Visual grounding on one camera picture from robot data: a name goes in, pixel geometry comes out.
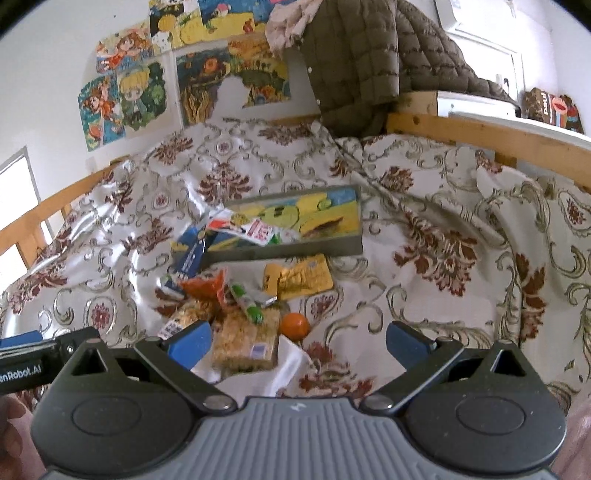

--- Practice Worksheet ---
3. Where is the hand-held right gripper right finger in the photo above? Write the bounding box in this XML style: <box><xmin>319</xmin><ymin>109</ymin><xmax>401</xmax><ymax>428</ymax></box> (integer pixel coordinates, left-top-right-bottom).
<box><xmin>360</xmin><ymin>320</ymin><xmax>541</xmax><ymax>414</ymax></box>

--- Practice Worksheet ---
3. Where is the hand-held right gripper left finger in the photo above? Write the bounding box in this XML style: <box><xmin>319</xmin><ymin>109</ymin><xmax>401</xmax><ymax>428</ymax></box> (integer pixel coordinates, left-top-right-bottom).
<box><xmin>60</xmin><ymin>320</ymin><xmax>236</xmax><ymax>414</ymax></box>

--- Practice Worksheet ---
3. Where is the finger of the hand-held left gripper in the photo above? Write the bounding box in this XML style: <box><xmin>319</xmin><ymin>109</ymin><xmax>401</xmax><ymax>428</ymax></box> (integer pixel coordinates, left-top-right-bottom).
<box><xmin>0</xmin><ymin>327</ymin><xmax>101</xmax><ymax>355</ymax></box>

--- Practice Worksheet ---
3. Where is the rice cracker packet white label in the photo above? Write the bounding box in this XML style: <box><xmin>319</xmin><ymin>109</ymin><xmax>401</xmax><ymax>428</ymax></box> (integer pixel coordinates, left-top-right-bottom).
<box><xmin>158</xmin><ymin>298</ymin><xmax>219</xmax><ymax>341</ymax></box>

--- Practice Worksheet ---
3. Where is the orange chips bag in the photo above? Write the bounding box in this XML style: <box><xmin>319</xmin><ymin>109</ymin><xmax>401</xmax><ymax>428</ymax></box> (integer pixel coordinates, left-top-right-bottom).
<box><xmin>179</xmin><ymin>269</ymin><xmax>228</xmax><ymax>306</ymax></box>

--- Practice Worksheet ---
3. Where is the green stick snack packet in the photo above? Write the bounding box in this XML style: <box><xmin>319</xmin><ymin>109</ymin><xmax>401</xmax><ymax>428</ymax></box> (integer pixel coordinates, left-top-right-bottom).
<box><xmin>229</xmin><ymin>281</ymin><xmax>267</xmax><ymax>325</ymax></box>

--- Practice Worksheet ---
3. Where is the dark blue snack carton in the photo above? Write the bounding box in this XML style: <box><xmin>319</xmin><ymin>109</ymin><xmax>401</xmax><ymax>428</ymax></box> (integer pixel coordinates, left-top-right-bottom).
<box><xmin>172</xmin><ymin>240</ymin><xmax>205</xmax><ymax>280</ymax></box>

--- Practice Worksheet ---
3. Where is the small dark yellow snack packet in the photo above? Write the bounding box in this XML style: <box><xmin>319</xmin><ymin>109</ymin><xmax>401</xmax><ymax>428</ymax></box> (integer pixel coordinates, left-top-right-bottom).
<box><xmin>263</xmin><ymin>263</ymin><xmax>283</xmax><ymax>296</ymax></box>

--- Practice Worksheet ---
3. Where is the mandarin orange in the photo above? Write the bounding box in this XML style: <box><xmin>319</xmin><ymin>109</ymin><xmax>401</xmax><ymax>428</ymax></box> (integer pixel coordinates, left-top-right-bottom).
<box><xmin>279</xmin><ymin>312</ymin><xmax>310</xmax><ymax>343</ymax></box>

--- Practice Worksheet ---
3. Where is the blue snack packet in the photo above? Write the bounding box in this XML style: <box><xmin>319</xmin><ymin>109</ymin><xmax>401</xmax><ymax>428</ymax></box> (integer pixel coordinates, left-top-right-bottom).
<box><xmin>175</xmin><ymin>225</ymin><xmax>219</xmax><ymax>254</ymax></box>

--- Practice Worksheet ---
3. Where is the gold foil snack packet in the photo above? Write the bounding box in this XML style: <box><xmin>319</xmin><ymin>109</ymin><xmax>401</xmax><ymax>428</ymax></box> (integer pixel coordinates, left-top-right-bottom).
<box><xmin>276</xmin><ymin>253</ymin><xmax>332</xmax><ymax>302</ymax></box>

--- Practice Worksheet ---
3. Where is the red white snack packet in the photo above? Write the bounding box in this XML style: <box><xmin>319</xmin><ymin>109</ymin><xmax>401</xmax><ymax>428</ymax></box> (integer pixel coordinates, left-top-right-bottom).
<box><xmin>238</xmin><ymin>218</ymin><xmax>273</xmax><ymax>248</ymax></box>
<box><xmin>205</xmin><ymin>210</ymin><xmax>246</xmax><ymax>232</ymax></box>

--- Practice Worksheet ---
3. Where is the grey tray with painted bottom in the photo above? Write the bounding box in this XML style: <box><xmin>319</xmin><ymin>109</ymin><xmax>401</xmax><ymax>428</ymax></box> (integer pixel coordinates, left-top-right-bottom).
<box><xmin>172</xmin><ymin>185</ymin><xmax>364</xmax><ymax>278</ymax></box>

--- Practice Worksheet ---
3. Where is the small blue white packet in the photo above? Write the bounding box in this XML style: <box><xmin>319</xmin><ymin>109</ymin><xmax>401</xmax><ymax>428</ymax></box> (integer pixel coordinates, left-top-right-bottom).
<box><xmin>159</xmin><ymin>274</ymin><xmax>186</xmax><ymax>297</ymax></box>

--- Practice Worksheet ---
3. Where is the white wrapper packet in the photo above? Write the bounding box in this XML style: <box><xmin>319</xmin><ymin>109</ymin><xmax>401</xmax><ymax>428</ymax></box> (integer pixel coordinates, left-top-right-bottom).
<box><xmin>245</xmin><ymin>288</ymin><xmax>279</xmax><ymax>308</ymax></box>

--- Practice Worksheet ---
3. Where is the floral patterned blanket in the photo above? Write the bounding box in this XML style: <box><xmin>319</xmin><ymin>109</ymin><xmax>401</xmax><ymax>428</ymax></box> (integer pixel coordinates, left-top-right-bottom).
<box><xmin>0</xmin><ymin>117</ymin><xmax>591</xmax><ymax>418</ymax></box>

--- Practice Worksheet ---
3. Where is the window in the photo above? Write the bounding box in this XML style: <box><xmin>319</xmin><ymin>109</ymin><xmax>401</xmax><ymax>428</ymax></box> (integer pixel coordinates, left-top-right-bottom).
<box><xmin>0</xmin><ymin>147</ymin><xmax>52</xmax><ymax>261</ymax></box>

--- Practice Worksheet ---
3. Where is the pink clothing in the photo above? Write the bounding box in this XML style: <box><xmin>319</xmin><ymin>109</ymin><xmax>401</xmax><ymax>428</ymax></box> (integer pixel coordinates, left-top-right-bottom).
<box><xmin>551</xmin><ymin>406</ymin><xmax>591</xmax><ymax>480</ymax></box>

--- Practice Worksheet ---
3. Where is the brown printed bag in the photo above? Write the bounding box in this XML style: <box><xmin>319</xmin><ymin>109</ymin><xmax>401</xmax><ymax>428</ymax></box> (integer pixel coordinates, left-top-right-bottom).
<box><xmin>522</xmin><ymin>87</ymin><xmax>585</xmax><ymax>136</ymax></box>

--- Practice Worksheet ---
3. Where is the olive quilted jacket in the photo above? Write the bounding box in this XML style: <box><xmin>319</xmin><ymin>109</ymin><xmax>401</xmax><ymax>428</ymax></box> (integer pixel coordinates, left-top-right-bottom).
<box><xmin>300</xmin><ymin>0</ymin><xmax>522</xmax><ymax>138</ymax></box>

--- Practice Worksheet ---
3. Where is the pink cloth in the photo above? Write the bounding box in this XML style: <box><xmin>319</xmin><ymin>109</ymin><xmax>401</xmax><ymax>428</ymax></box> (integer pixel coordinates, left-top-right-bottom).
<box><xmin>265</xmin><ymin>0</ymin><xmax>320</xmax><ymax>55</ymax></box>

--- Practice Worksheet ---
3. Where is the wooden bed frame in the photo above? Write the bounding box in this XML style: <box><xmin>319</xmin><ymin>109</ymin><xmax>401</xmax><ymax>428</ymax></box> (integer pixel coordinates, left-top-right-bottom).
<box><xmin>0</xmin><ymin>90</ymin><xmax>591</xmax><ymax>296</ymax></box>

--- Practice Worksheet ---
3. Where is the cartoon characters wall poster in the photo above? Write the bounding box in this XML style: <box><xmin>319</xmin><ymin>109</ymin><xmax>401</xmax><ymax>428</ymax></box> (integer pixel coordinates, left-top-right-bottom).
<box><xmin>78</xmin><ymin>60</ymin><xmax>168</xmax><ymax>154</ymax></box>

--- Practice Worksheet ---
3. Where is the painted landscape wall poster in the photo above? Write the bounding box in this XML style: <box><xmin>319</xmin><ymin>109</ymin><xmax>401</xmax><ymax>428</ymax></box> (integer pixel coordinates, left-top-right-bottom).
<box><xmin>174</xmin><ymin>34</ymin><xmax>293</xmax><ymax>128</ymax></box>

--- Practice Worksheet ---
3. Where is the small cartoon girl wall poster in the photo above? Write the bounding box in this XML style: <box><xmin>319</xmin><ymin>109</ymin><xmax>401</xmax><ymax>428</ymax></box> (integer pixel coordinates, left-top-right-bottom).
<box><xmin>95</xmin><ymin>21</ymin><xmax>156</xmax><ymax>75</ymax></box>

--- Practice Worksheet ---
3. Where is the blue yellow cartoon wall poster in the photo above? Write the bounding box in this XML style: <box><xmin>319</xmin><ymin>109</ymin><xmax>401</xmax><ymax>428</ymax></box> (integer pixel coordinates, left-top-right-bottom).
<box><xmin>198</xmin><ymin>0</ymin><xmax>274</xmax><ymax>36</ymax></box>

